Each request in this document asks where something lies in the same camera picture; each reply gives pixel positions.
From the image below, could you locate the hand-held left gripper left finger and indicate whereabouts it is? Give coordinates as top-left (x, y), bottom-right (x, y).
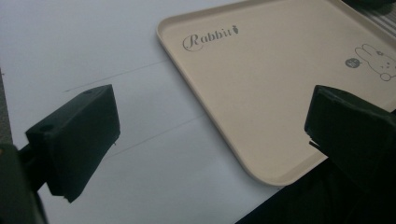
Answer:
top-left (18, 84), bottom-right (121, 203)

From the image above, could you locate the dark object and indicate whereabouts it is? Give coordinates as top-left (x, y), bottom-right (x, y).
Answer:
top-left (341, 0), bottom-right (396, 9)

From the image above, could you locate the beige plastic tray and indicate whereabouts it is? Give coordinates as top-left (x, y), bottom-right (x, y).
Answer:
top-left (156, 0), bottom-right (396, 187)

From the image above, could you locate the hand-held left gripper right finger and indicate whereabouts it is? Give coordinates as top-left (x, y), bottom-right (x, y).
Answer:
top-left (304, 84), bottom-right (396, 200)

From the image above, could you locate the striped grey cloth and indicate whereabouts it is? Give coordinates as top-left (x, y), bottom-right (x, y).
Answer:
top-left (351, 2), bottom-right (396, 38)

